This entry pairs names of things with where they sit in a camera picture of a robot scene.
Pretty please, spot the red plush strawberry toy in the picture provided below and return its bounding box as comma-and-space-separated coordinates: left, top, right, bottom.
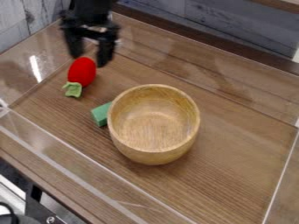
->
62, 57, 97, 98

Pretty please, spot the green foam block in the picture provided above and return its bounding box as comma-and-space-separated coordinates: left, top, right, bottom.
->
90, 102, 110, 127

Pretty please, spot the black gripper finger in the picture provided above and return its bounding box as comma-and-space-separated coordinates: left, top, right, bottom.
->
96, 36, 117, 67
62, 29, 83, 59

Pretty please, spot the black cable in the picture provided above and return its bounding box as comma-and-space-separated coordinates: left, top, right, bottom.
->
0, 201, 21, 224

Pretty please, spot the wooden bowl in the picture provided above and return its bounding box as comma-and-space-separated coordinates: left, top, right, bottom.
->
106, 84, 201, 165

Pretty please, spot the black table frame bracket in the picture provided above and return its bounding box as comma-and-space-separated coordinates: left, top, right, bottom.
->
23, 185, 66, 224

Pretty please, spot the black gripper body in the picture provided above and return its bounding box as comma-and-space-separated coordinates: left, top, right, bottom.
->
59, 0, 120, 41

